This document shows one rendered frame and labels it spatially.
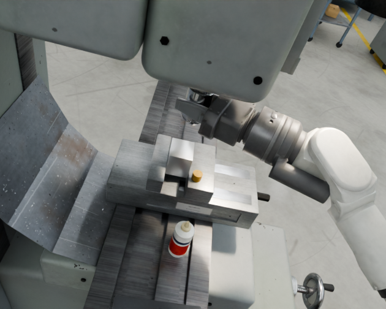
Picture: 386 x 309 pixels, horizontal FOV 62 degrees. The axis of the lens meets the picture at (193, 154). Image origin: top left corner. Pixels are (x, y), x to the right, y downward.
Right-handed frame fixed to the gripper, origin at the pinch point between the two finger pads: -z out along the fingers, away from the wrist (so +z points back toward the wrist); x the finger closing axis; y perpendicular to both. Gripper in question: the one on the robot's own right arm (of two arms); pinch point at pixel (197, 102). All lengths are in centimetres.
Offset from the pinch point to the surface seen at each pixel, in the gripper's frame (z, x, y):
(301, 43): 12.1, -2.3, -15.6
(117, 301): 6.0, 31.8, 11.5
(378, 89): 107, -359, 124
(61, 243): -15.6, 19.8, 35.2
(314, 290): 49, -18, 59
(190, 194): 4.6, 2.0, 21.2
